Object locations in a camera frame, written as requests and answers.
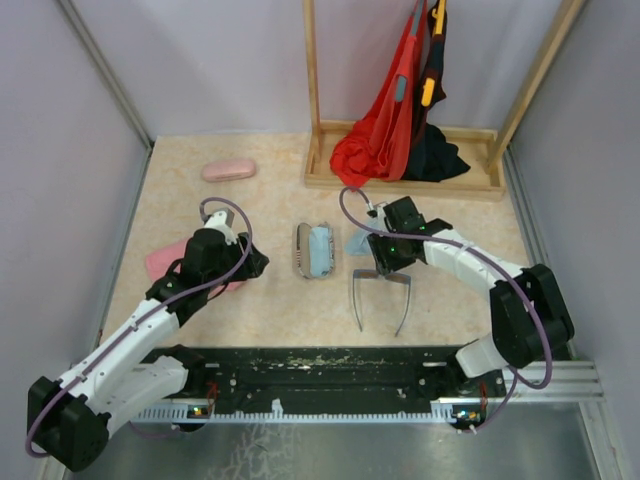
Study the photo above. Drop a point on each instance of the red hanging garment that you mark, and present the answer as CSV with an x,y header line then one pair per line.
x,y
378,145

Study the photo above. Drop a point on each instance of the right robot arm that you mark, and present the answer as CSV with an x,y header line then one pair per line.
x,y
528,314

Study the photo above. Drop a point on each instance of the dark hanging garment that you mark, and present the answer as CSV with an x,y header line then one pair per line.
x,y
432,158

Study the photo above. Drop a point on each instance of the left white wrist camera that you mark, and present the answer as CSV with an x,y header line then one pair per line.
x,y
222,221

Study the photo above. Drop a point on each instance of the light blue lens cloth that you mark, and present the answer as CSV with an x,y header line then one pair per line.
x,y
320,251

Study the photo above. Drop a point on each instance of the pink glasses case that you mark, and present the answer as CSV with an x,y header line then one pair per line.
x,y
228,170

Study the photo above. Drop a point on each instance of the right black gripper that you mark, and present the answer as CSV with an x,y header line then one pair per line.
x,y
384,263

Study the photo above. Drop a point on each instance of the wooden clothes rack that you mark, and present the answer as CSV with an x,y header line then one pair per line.
x,y
481,149

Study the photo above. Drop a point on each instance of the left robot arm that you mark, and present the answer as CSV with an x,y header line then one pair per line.
x,y
73,416

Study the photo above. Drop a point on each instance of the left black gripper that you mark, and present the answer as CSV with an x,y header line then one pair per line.
x,y
253,266

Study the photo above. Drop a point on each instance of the flag print glasses case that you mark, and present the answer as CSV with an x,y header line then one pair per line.
x,y
301,249

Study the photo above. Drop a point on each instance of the grey blue frame glasses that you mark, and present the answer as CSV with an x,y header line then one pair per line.
x,y
361,275

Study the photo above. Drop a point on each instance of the pink folded cloth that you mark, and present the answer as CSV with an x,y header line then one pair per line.
x,y
158,262

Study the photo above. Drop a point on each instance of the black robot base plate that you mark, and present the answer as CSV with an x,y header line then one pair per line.
x,y
328,380

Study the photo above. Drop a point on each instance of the yellow clothes hanger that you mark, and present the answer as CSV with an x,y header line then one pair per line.
x,y
434,67

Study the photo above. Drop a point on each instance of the white cable duct strip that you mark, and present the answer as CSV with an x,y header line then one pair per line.
x,y
184,413

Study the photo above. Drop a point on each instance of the crumpled light blue cloth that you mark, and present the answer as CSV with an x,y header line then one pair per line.
x,y
358,245

